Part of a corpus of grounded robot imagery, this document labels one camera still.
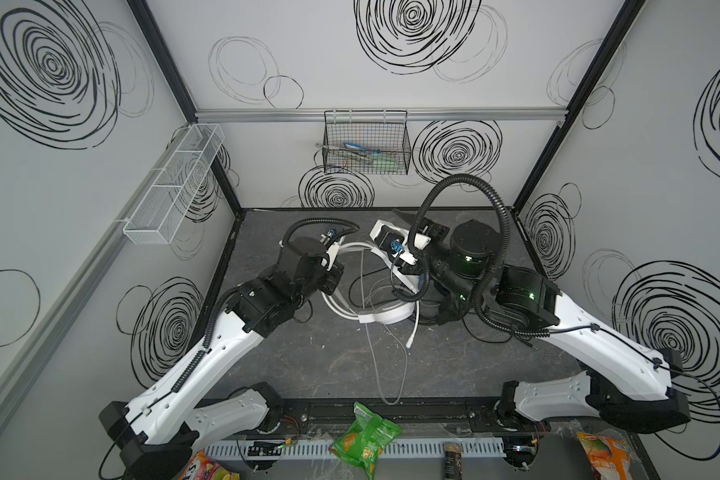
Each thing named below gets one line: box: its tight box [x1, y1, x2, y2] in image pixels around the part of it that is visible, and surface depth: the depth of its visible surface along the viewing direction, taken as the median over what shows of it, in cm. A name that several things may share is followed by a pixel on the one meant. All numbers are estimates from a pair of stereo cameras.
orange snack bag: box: [576, 432, 632, 480], surface depth 67 cm
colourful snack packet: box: [178, 450, 241, 480], surface depth 65 cm
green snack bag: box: [329, 401, 403, 480], surface depth 68 cm
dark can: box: [444, 442, 463, 480], surface depth 67 cm
